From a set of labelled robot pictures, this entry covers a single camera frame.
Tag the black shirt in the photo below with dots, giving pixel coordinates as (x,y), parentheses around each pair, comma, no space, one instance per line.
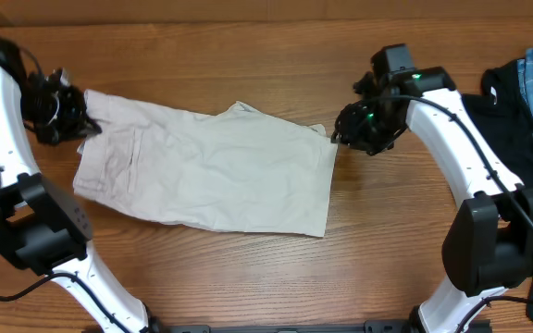
(501,114)

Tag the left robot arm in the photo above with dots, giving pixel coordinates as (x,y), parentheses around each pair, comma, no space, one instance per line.
(42,227)

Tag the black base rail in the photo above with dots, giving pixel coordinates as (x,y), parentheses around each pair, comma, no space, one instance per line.
(294,328)

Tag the beige shorts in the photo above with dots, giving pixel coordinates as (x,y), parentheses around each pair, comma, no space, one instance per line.
(239,171)

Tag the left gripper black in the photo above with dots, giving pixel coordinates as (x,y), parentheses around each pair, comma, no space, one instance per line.
(75,124)

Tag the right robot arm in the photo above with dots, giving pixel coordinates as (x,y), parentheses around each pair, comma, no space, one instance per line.
(489,247)

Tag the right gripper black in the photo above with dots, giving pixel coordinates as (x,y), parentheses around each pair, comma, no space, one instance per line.
(348,129)

